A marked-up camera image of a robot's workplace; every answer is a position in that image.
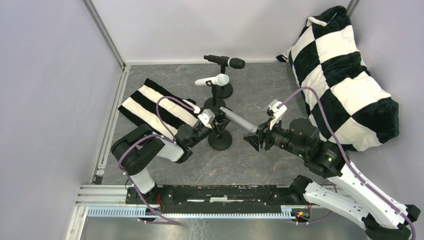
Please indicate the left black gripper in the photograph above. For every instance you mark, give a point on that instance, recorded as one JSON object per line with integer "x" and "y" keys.
{"x": 204, "y": 129}

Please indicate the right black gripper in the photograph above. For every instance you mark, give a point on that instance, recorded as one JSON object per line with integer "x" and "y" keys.
{"x": 261, "y": 139}

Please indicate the grey tube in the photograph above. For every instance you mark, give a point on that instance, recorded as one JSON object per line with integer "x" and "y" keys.
{"x": 238, "y": 120}

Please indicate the black mic stand ring holder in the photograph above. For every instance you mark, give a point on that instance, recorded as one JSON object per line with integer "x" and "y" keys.
{"x": 214, "y": 102}

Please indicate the black mic stand with clip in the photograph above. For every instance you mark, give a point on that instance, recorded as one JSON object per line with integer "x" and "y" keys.
{"x": 225, "y": 92}

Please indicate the white tube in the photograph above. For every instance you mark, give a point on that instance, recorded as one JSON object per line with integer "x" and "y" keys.
{"x": 218, "y": 80}

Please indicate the black handheld microphone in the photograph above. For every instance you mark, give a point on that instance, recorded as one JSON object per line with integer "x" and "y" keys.
{"x": 225, "y": 61}

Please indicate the black white striped towel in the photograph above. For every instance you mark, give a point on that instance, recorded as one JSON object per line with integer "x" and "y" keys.
{"x": 165, "y": 116}

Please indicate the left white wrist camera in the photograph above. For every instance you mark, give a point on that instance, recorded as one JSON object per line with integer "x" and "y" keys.
{"x": 205, "y": 116}

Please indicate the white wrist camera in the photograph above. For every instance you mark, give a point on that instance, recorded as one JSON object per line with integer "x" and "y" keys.
{"x": 276, "y": 110}
{"x": 205, "y": 116}

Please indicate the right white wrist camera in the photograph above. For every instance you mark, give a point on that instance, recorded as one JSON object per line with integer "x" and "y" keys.
{"x": 276, "y": 110}

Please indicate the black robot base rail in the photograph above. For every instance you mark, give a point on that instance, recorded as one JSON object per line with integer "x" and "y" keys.
{"x": 217, "y": 199}

